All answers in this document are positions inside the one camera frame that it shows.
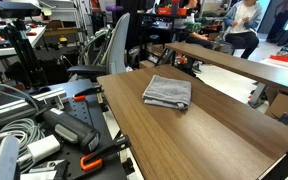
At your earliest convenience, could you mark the grey terry cloth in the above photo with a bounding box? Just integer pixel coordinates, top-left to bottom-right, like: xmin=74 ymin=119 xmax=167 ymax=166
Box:
xmin=141 ymin=74 xmax=192 ymax=111

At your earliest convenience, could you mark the grey office chair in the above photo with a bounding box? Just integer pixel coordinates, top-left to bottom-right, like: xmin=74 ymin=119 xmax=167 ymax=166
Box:
xmin=67 ymin=12 xmax=132 ymax=82

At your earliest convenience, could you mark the small black orange-tipped clamp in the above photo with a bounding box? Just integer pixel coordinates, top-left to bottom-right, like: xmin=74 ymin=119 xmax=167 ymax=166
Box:
xmin=72 ymin=85 xmax=104 ymax=102

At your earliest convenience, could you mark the black perforated mounting board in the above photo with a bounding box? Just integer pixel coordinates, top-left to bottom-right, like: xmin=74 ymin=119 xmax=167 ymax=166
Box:
xmin=33 ymin=78 xmax=128 ymax=180

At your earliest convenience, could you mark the seated person in dark clothes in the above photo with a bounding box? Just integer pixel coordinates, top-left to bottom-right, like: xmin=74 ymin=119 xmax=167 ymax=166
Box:
xmin=183 ymin=0 xmax=215 ymax=49

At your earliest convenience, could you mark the black grey handheld device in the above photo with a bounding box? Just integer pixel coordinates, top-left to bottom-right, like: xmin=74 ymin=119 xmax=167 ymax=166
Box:
xmin=42 ymin=107 xmax=102 ymax=155

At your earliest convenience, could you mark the orange storage box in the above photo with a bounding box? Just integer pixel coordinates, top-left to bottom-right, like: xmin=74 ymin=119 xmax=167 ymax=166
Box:
xmin=157 ymin=7 xmax=188 ymax=16

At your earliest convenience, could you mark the white power adapter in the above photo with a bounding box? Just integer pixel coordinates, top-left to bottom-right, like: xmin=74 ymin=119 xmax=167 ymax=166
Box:
xmin=26 ymin=134 xmax=62 ymax=164

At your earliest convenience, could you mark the seated person in blue jacket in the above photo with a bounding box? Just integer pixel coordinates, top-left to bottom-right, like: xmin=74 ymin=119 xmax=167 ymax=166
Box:
xmin=222 ymin=0 xmax=263 ymax=60

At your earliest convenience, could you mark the white work table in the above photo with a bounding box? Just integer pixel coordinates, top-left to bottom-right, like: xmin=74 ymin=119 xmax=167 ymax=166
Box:
xmin=0 ymin=25 xmax=47 ymax=59

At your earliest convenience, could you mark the black box with white label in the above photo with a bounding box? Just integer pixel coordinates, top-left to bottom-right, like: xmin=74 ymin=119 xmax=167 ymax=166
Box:
xmin=20 ymin=159 xmax=69 ymax=180

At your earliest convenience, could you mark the red flat tool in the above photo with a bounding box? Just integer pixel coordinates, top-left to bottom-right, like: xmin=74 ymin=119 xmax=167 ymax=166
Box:
xmin=269 ymin=54 xmax=288 ymax=63

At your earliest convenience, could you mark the cardboard box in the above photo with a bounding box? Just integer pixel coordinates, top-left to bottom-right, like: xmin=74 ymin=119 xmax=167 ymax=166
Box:
xmin=264 ymin=92 xmax=288 ymax=136

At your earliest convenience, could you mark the grey rounded panel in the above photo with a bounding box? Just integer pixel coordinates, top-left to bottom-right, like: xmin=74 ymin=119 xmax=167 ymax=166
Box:
xmin=0 ymin=134 xmax=21 ymax=180

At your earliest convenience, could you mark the large black orange-handled clamp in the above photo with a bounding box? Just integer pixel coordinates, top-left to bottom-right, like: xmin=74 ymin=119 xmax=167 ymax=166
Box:
xmin=79 ymin=134 xmax=132 ymax=173

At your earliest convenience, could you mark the black camera tripod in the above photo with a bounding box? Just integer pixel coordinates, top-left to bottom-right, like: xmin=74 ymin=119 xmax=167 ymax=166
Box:
xmin=0 ymin=18 xmax=48 ymax=88

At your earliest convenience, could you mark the grey cable bundle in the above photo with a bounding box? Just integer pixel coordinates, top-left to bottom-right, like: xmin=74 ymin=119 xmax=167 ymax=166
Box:
xmin=0 ymin=117 xmax=47 ymax=174

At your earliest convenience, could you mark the aluminium extrusion rail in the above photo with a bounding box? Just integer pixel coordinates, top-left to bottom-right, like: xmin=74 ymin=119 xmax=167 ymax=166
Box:
xmin=0 ymin=87 xmax=69 ymax=132

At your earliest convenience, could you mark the black connector with wires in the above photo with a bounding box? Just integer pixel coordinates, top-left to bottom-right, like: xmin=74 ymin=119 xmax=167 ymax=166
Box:
xmin=272 ymin=112 xmax=288 ymax=128

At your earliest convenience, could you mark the black stereo camera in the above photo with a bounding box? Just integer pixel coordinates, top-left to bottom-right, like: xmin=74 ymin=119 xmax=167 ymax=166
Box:
xmin=0 ymin=0 xmax=42 ymax=20

